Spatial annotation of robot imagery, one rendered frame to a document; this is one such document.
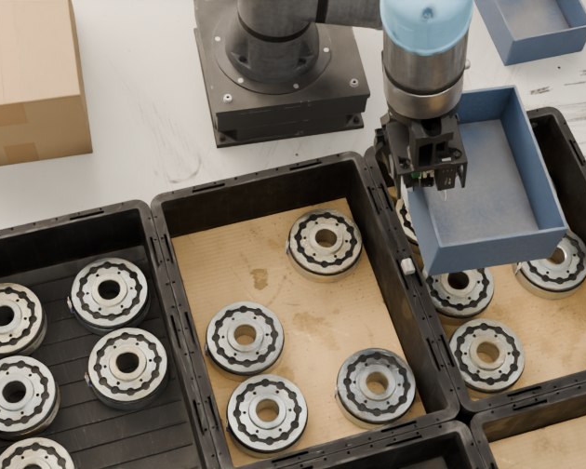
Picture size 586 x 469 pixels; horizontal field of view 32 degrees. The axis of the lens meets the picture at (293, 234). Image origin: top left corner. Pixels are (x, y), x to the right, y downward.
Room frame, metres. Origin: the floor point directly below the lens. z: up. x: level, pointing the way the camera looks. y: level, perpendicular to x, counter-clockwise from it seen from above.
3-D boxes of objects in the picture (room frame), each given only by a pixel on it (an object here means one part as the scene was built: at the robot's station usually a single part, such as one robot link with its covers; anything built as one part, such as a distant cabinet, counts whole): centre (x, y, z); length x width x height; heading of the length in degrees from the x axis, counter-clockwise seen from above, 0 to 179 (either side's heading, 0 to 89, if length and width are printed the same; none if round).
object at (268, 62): (1.06, 0.07, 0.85); 0.15 x 0.15 x 0.10
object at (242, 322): (0.53, 0.05, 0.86); 0.05 x 0.05 x 0.01
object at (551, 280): (0.70, -0.36, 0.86); 0.10 x 0.10 x 0.01
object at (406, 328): (0.55, -0.02, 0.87); 0.40 x 0.30 x 0.11; 22
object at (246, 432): (0.43, 0.01, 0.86); 0.10 x 0.10 x 0.01
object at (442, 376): (0.55, -0.02, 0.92); 0.40 x 0.30 x 0.02; 22
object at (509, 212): (0.65, -0.20, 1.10); 0.20 x 0.15 x 0.07; 17
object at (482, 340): (0.54, -0.27, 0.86); 0.05 x 0.05 x 0.01
